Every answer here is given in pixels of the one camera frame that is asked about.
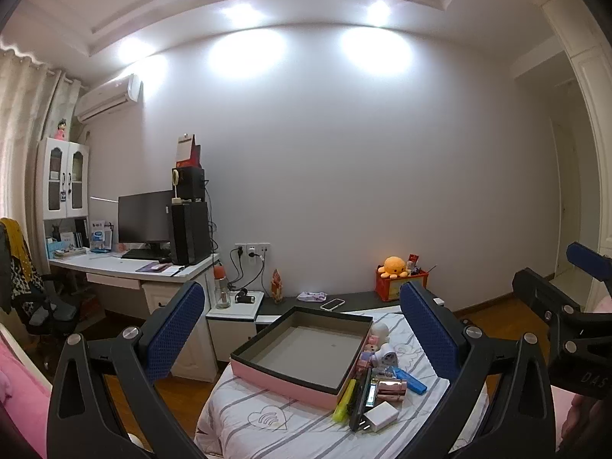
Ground white nightstand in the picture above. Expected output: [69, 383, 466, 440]
[205, 291, 265, 364]

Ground black computer monitor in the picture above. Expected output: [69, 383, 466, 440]
[117, 190, 175, 244]

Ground white door frame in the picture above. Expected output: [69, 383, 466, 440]
[540, 0, 612, 316]

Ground black speaker box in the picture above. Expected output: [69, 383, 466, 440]
[172, 166, 206, 203]

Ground black computer cables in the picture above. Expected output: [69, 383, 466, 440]
[205, 179, 218, 252]

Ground black keyboard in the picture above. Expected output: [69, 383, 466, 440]
[121, 249, 171, 261]

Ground yellow garment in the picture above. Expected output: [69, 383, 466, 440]
[0, 217, 33, 284]

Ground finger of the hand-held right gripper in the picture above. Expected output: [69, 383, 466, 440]
[511, 268, 583, 327]
[565, 241, 612, 284]

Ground yellow highlighter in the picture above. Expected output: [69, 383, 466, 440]
[332, 379, 358, 422]

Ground blue highlighter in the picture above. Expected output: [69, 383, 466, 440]
[394, 368, 428, 395]

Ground orange octopus plush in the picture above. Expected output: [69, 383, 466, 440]
[378, 256, 411, 279]

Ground black power cable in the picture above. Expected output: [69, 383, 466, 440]
[228, 247, 246, 292]

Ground white desk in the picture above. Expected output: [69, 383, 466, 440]
[48, 249, 221, 383]

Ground black computer tower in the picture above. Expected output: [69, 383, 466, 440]
[169, 201, 212, 267]

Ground red storage box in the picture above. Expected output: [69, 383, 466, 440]
[375, 268, 430, 303]

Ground beige curtain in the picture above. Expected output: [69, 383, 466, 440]
[0, 43, 82, 230]

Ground white air conditioner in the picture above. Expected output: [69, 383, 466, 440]
[74, 73, 144, 122]

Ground pink blanket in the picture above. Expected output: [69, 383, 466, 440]
[0, 337, 53, 459]

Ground red desk calendar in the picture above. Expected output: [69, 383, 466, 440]
[177, 133, 202, 168]

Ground black office chair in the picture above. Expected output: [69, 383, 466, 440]
[0, 217, 82, 359]

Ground rose gold cylinder jar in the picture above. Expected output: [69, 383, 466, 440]
[373, 377, 409, 402]

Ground dark headboard shelf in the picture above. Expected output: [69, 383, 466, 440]
[256, 291, 412, 326]

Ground white charger plug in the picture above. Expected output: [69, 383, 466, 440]
[362, 402, 400, 433]

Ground pink cardboard box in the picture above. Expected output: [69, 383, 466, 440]
[229, 305, 374, 411]

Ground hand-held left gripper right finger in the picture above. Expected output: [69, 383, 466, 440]
[399, 280, 558, 459]

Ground white glass door cabinet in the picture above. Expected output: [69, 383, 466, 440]
[37, 137, 91, 223]

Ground clear water bottle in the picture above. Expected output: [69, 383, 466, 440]
[213, 262, 231, 309]

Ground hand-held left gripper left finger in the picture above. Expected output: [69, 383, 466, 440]
[47, 280, 206, 459]

